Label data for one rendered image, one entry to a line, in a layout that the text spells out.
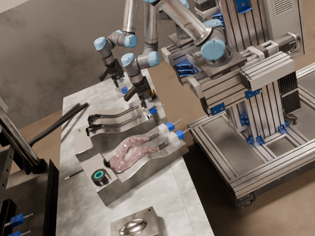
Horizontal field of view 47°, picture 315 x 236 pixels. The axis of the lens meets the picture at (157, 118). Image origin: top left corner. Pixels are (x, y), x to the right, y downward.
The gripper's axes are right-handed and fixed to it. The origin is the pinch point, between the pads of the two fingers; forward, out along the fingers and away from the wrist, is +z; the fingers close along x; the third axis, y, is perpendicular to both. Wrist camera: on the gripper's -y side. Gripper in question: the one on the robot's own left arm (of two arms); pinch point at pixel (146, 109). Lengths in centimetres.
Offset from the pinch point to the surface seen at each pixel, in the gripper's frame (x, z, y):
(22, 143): 2, -10, -73
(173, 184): -53, 11, 0
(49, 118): 212, 92, -124
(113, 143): -6.9, 8.3, -25.2
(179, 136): -28.8, 4.9, 11.8
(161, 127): -17.6, 3.2, 4.5
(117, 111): 16.2, 3.1, -17.8
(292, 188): -18, 91, 69
